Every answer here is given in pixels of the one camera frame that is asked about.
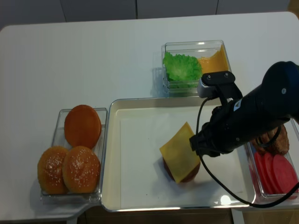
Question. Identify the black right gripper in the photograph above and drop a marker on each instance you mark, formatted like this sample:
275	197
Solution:
234	124

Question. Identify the yellow cheese slice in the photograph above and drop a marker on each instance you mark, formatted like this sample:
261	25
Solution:
180	162

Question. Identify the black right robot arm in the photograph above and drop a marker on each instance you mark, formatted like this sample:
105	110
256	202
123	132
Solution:
278	92

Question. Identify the green lettuce leaf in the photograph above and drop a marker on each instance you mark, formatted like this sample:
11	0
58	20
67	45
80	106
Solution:
182	71

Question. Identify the clear lettuce and cheese box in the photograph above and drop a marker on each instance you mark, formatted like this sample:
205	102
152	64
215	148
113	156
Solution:
195	49

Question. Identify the left red tomato slice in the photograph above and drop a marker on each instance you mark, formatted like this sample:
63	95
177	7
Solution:
258	161

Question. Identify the red tomato slice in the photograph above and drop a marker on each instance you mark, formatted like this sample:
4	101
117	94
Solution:
258	161
284	174
267	165

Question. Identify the middle red tomato slice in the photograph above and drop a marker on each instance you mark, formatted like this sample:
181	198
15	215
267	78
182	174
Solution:
267	165

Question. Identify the right brown patty in box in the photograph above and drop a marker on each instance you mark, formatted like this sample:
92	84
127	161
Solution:
280	145

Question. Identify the clear patty and tomato box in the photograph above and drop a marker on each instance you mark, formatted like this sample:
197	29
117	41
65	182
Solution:
261	197

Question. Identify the remaining yellow cheese slices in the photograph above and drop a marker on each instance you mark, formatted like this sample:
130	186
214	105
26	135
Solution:
216	63

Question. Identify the right red tomato slice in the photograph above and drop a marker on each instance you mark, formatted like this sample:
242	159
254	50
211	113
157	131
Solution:
284	174

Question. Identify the white paper liner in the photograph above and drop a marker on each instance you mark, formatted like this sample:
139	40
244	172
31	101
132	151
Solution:
145	183

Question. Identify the white square tray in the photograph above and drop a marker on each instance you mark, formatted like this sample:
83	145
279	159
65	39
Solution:
111	170

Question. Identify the plain bottom bun in box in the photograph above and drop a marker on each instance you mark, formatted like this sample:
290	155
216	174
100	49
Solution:
82	126

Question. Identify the right sesame top bun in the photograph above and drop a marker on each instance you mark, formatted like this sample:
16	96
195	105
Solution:
81	170

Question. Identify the sesame bun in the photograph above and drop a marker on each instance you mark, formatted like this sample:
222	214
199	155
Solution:
81	170
49	170

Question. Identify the clear bun box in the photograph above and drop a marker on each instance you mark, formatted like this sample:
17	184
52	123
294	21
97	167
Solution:
99	149

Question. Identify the left sesame top bun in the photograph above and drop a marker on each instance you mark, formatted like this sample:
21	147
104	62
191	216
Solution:
49	170

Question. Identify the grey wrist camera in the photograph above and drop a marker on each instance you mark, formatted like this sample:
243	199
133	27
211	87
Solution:
207	89

